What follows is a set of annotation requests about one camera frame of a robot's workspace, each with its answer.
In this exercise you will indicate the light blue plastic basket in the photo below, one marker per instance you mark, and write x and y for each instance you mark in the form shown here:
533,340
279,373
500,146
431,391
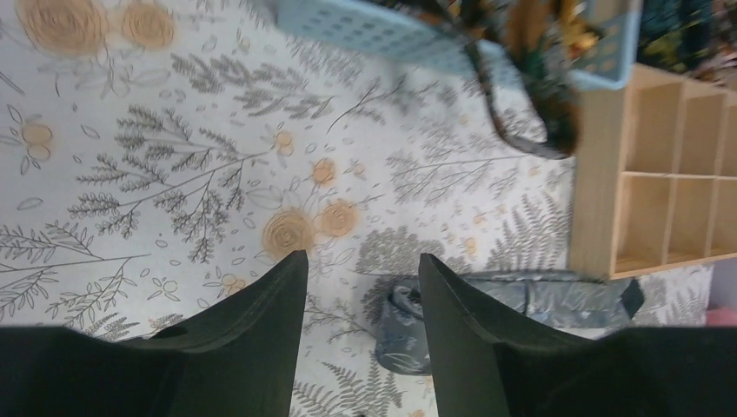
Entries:
372,29

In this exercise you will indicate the floral tablecloth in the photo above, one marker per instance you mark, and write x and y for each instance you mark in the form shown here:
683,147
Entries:
158,157

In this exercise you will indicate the wooden compartment tray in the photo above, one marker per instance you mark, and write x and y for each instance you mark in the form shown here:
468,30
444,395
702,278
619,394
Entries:
655,178

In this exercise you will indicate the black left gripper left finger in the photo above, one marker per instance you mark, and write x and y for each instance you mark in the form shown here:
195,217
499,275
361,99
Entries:
237,358

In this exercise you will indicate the pink cloth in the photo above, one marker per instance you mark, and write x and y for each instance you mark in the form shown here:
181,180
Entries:
721,317

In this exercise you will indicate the rolled navy blue tie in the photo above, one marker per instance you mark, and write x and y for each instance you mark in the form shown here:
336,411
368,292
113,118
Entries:
695,38

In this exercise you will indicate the orange floral tie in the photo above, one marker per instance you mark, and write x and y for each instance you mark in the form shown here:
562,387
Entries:
531,36

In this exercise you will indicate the grey leaf pattern tie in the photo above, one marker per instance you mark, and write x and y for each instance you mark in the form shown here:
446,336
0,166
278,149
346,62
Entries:
560,299

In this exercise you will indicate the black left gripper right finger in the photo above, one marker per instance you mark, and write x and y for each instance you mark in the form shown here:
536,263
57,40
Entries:
489,360

